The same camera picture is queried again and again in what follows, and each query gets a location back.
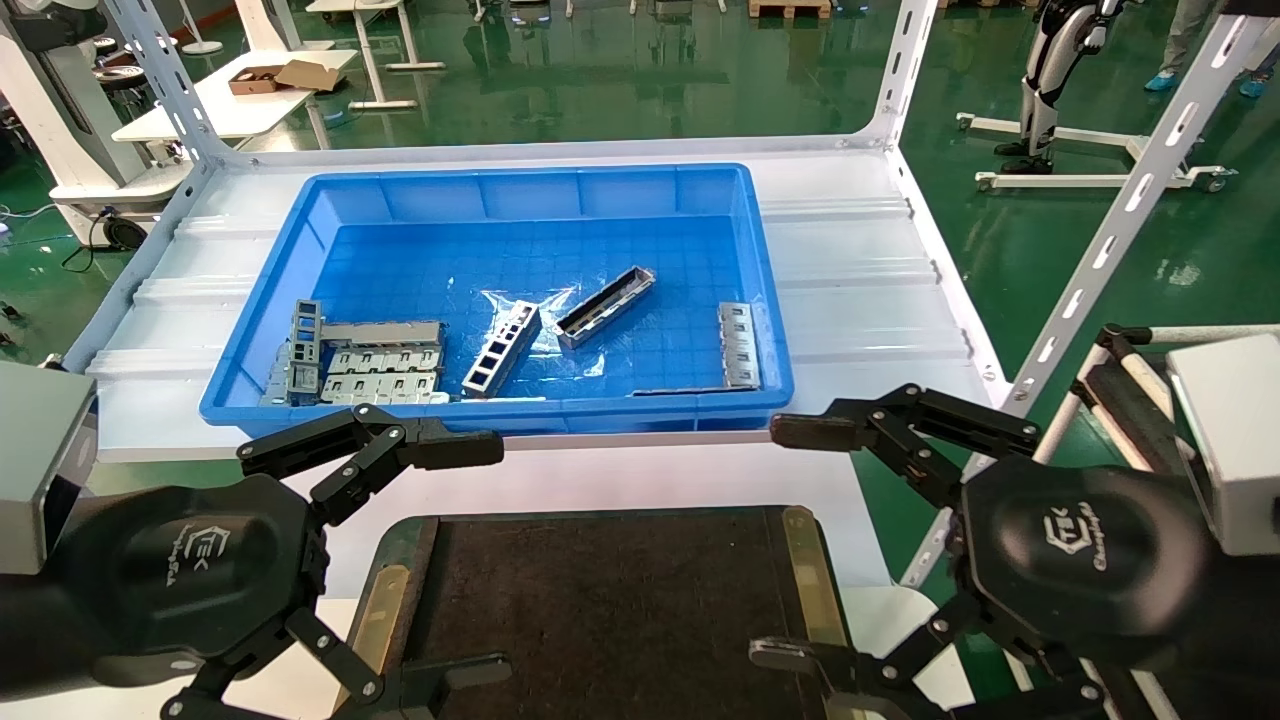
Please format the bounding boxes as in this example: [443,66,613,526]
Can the long grey metal bar part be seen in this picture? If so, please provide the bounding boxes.
[320,320,447,351]

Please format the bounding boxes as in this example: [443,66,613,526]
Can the white cart with black handle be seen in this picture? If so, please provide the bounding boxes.
[1030,323,1280,531]

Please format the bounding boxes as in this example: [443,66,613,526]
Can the black container tray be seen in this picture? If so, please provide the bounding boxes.
[345,505,853,720]

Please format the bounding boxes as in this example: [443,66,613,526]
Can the grey metal part with square holes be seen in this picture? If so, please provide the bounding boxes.
[461,300,543,399]

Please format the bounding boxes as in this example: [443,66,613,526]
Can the humanoid robot legs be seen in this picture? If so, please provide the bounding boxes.
[995,0,1123,176]

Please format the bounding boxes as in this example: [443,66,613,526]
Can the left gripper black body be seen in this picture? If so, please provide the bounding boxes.
[58,474,331,691]

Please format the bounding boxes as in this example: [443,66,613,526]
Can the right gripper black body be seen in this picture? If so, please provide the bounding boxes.
[960,458,1217,671]

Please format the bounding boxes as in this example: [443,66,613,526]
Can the white machine base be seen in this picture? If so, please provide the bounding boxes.
[0,0,193,249]

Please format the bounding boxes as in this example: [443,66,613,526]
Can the blue plastic bin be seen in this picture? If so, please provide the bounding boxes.
[198,163,796,443]

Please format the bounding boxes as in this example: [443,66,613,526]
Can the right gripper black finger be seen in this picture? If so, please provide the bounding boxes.
[770,383,1042,511]
[750,592,1103,720]

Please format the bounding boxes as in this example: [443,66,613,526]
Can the white desk with legs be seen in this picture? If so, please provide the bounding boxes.
[304,0,447,111]

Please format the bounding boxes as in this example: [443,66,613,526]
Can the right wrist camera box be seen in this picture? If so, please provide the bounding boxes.
[1165,333,1280,557]

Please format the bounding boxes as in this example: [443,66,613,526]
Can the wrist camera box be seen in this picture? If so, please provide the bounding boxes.
[1165,333,1280,557]
[0,361,99,577]

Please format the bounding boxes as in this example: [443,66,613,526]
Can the white work table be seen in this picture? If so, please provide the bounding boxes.
[110,48,359,151]

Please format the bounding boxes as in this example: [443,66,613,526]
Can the small grey metal part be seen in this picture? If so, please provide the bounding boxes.
[261,343,293,407]

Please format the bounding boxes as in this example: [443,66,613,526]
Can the white metal shelf rack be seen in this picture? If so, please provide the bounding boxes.
[40,0,1280,591]

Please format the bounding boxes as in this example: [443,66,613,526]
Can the dark grey upright metal part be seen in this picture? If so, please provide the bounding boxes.
[289,300,325,406]

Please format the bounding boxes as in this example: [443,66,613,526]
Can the clear plastic film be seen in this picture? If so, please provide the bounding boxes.
[480,287,607,381]

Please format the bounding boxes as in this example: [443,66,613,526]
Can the black floor cable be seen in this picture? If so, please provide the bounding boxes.
[60,205,126,274]

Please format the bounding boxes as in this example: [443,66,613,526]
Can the grey metal channel part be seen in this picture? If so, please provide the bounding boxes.
[555,266,658,349]

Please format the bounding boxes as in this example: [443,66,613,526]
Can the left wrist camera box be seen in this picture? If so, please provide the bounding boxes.
[0,361,99,577]

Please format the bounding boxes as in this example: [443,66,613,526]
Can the open cardboard box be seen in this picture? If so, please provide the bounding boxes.
[227,59,347,97]

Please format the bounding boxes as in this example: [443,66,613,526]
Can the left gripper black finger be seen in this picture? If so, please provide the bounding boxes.
[160,608,513,720]
[238,403,505,529]

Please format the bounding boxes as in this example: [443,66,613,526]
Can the white wheeled robot stand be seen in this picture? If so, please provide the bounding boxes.
[955,110,1238,194]

